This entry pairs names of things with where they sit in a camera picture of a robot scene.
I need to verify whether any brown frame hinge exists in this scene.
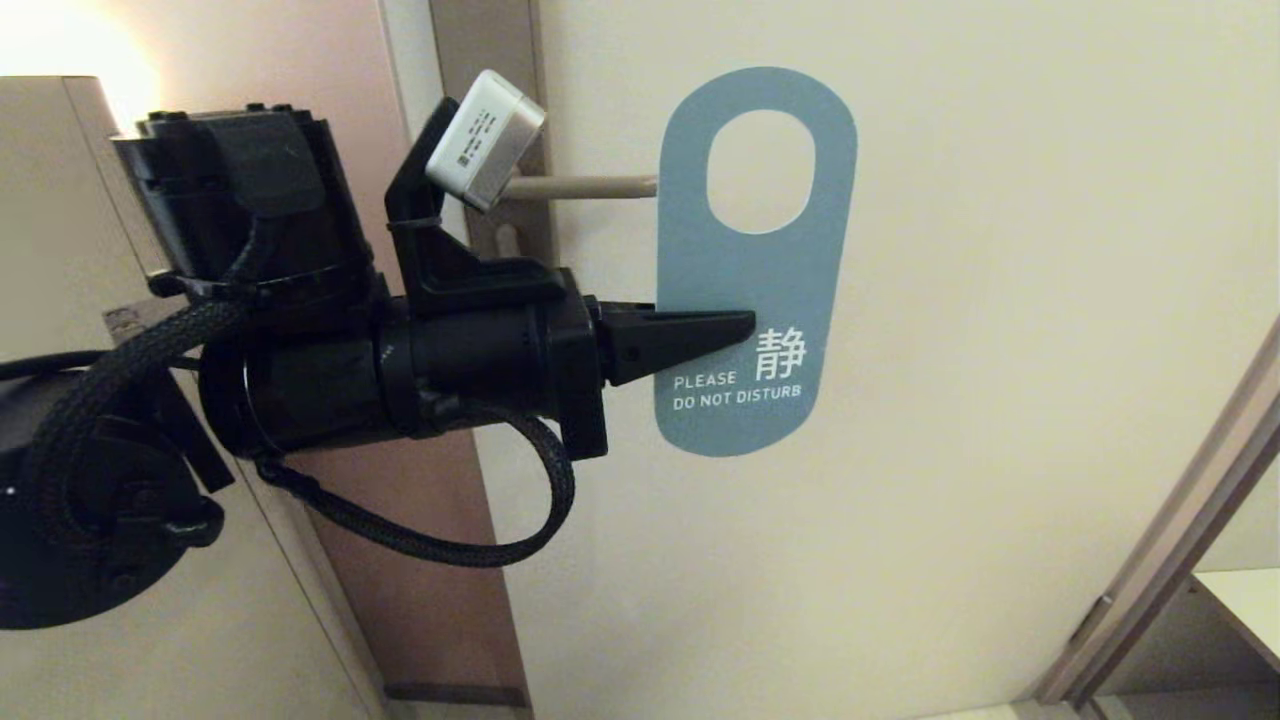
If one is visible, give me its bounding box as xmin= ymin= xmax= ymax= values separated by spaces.
xmin=1068 ymin=595 xmax=1113 ymax=646

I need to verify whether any blue do-not-disturb door sign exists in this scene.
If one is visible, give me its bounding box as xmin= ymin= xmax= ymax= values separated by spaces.
xmin=654 ymin=66 xmax=859 ymax=459

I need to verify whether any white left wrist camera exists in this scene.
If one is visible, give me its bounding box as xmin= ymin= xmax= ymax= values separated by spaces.
xmin=425 ymin=69 xmax=548 ymax=213

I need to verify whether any white door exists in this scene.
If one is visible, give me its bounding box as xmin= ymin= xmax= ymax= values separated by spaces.
xmin=385 ymin=0 xmax=1280 ymax=720

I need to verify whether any thin black left gripper cable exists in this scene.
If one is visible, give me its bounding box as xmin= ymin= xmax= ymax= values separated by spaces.
xmin=250 ymin=400 xmax=578 ymax=569

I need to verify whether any dark baseboard strip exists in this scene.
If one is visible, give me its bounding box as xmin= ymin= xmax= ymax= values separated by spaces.
xmin=385 ymin=683 xmax=528 ymax=708

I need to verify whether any black left camera bracket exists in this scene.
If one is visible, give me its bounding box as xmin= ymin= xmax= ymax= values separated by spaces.
xmin=385 ymin=95 xmax=571 ymax=321

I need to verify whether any beige metal door handle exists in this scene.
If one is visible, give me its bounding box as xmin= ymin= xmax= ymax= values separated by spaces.
xmin=505 ymin=175 xmax=659 ymax=200

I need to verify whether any brown door lock plate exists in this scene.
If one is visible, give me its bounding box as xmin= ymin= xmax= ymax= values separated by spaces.
xmin=430 ymin=0 xmax=557 ymax=271

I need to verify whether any brown closet door frame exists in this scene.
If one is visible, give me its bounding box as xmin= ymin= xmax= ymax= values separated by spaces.
xmin=1035 ymin=315 xmax=1280 ymax=713

